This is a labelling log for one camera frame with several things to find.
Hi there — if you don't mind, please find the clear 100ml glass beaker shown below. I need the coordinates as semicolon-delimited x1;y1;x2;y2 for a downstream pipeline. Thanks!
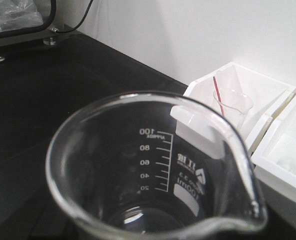
45;92;268;240

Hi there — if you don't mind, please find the small glass beaker left bin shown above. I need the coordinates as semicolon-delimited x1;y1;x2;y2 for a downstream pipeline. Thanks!
211;88;254;130

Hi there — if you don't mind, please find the red stirring rod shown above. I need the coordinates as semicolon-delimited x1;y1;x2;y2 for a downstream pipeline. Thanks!
212;76;225;117

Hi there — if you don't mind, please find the left white storage bin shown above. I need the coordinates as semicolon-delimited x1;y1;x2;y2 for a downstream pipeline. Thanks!
183;62;296;153

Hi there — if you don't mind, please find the white storage bin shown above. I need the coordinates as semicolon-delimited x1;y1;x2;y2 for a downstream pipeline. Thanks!
183;62;296;153
251;95;296;228

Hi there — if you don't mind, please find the middle white storage bin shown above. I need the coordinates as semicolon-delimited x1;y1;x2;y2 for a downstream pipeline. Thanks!
251;95;296;228

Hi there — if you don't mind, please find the metal framed equipment box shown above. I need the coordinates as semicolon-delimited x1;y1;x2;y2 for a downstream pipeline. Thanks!
0;0;64;47

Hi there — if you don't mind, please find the black wall cable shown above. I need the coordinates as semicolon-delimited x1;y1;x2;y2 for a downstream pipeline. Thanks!
51;0;95;34

